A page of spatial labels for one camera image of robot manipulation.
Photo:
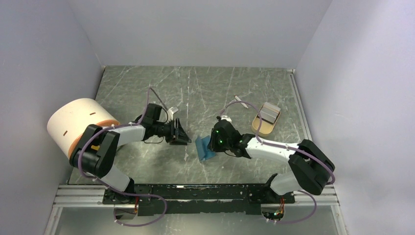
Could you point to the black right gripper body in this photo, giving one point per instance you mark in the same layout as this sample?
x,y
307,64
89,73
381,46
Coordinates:
x,y
218,145

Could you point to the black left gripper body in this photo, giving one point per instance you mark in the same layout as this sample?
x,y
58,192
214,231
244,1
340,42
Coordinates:
x,y
167,130

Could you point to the blue card holder wallet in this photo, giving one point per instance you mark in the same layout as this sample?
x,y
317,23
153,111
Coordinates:
x,y
204,153

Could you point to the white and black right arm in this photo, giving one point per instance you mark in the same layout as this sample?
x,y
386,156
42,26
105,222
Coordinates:
x,y
309,169

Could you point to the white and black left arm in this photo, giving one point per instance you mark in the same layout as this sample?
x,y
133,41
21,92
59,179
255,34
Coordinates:
x,y
95,152

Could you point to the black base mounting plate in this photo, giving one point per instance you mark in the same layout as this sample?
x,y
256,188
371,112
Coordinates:
x,y
206,198

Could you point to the white and orange cylinder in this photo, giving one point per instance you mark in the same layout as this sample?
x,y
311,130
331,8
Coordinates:
x,y
67,124

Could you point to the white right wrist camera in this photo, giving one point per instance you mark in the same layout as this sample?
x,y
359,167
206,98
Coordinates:
x,y
225,117

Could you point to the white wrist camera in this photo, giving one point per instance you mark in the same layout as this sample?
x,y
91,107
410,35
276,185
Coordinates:
x,y
171,111
225,117

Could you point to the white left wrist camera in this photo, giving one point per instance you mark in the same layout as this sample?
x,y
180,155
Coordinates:
x,y
171,111

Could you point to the aluminium rail frame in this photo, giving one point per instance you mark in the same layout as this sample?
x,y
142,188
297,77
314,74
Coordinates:
x,y
77,196

